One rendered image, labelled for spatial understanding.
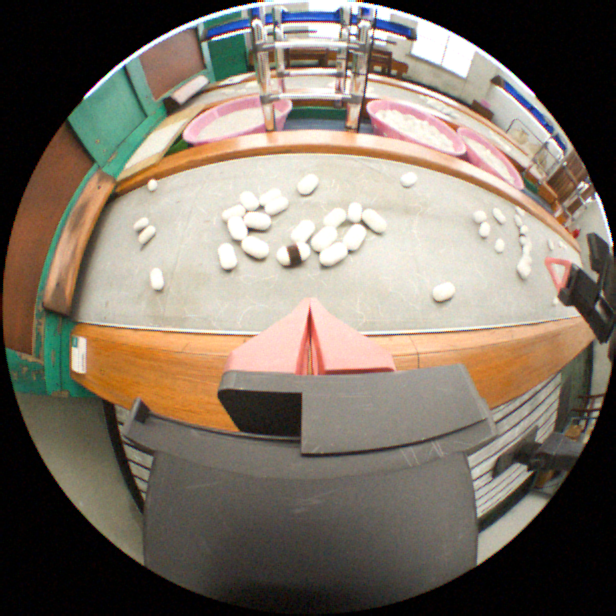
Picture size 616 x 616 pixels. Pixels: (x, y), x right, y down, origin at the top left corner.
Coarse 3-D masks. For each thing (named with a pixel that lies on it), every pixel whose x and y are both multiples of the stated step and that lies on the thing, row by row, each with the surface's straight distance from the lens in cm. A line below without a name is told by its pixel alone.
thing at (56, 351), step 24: (192, 96) 117; (144, 120) 77; (120, 144) 69; (120, 168) 65; (96, 240) 58; (48, 312) 50; (72, 312) 58; (48, 336) 50; (48, 360) 50; (48, 384) 51; (72, 384) 54
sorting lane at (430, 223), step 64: (192, 192) 40; (256, 192) 34; (320, 192) 33; (384, 192) 35; (448, 192) 44; (128, 256) 42; (192, 256) 31; (384, 256) 28; (448, 256) 34; (512, 256) 48; (576, 256) 127; (128, 320) 36; (192, 320) 28; (256, 320) 25; (384, 320) 26; (448, 320) 30; (512, 320) 41
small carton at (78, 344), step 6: (72, 336) 45; (72, 342) 45; (78, 342) 42; (84, 342) 43; (72, 348) 45; (78, 348) 42; (84, 348) 43; (72, 354) 45; (78, 354) 42; (84, 354) 43; (72, 360) 45; (78, 360) 42; (84, 360) 43; (72, 366) 45; (78, 366) 42; (84, 366) 43; (78, 372) 43; (84, 372) 43
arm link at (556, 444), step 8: (552, 432) 61; (552, 440) 58; (560, 440) 58; (568, 440) 58; (544, 448) 57; (552, 448) 56; (560, 448) 57; (568, 448) 57; (576, 448) 57; (536, 456) 58; (544, 456) 57; (552, 456) 56; (560, 456) 56; (568, 456) 56; (576, 456) 56; (544, 464) 58; (552, 464) 57; (560, 464) 57; (568, 464) 57
